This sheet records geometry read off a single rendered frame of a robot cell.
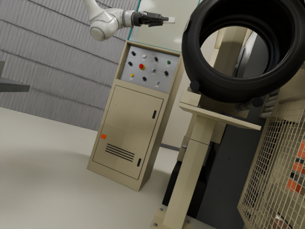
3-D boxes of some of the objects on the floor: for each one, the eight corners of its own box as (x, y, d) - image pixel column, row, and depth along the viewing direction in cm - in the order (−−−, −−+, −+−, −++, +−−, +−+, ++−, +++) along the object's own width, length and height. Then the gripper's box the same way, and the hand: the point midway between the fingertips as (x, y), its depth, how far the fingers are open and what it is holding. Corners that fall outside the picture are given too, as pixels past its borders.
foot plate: (158, 207, 143) (159, 205, 143) (190, 222, 137) (191, 220, 137) (149, 226, 117) (150, 223, 117) (189, 246, 111) (190, 243, 110)
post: (164, 216, 135) (272, -117, 127) (181, 223, 132) (293, -117, 124) (160, 225, 122) (280, -143, 114) (179, 234, 119) (304, -144, 111)
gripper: (131, 5, 98) (174, 6, 92) (139, 18, 111) (177, 20, 105) (129, 19, 98) (172, 20, 92) (137, 31, 111) (175, 32, 105)
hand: (169, 20), depth 99 cm, fingers closed
